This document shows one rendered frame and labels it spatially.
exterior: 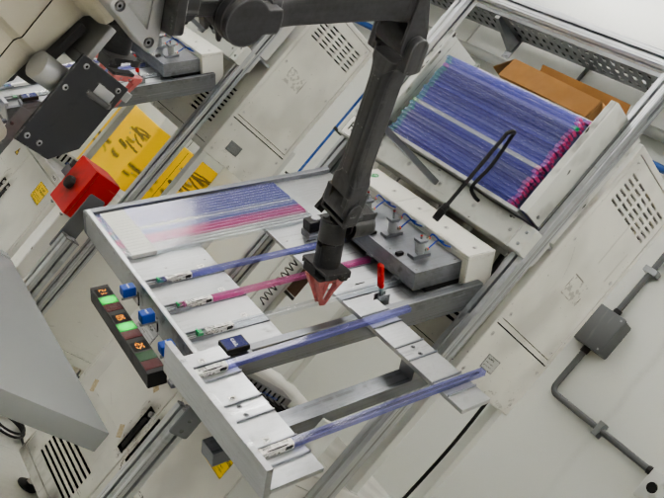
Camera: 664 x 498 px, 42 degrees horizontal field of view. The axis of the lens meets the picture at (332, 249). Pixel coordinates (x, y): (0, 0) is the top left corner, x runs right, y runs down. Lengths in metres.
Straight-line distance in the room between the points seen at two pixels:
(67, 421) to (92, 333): 1.99
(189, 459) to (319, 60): 1.74
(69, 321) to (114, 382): 0.98
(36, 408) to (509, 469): 2.40
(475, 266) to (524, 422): 1.59
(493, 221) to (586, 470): 1.53
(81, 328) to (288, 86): 1.18
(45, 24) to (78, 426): 0.61
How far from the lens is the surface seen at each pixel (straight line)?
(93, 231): 2.21
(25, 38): 1.36
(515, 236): 2.04
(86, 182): 2.59
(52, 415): 1.42
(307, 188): 2.42
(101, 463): 2.32
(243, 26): 1.30
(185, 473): 2.09
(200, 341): 1.78
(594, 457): 3.40
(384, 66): 1.60
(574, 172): 2.06
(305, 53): 3.28
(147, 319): 1.85
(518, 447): 3.53
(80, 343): 3.42
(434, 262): 2.00
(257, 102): 3.24
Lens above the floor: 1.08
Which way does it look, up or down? 1 degrees down
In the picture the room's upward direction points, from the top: 40 degrees clockwise
